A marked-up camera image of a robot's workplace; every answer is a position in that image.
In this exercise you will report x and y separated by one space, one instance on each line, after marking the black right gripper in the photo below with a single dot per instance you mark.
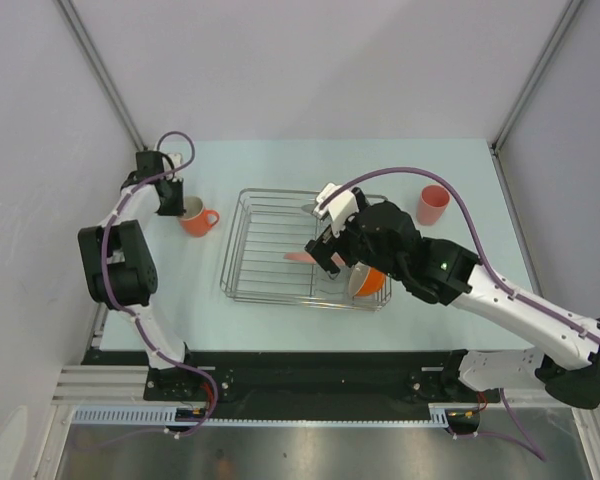
322 253

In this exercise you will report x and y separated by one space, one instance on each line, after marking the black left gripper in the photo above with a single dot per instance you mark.
177 209

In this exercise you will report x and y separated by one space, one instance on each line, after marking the pink beige leaf plate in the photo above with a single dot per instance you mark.
306 258

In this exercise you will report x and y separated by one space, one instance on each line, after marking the orange bowl white inside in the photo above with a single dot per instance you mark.
365 281

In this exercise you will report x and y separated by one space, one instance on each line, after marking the orange mug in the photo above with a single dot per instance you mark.
197 220

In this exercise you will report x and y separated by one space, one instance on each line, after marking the pink plastic cup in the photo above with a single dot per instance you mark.
432 203

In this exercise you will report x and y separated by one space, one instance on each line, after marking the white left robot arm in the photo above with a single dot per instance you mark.
118 265

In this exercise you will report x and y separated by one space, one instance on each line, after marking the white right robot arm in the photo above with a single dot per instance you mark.
564 356

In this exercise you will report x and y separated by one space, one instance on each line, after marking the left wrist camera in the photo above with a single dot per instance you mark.
174 161

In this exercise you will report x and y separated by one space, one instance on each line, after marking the metal wire dish rack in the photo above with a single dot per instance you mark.
267 224

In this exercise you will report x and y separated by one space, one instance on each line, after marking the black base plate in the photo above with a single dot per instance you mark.
445 363

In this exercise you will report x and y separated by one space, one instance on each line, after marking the white slotted cable duct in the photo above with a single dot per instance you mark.
131 415

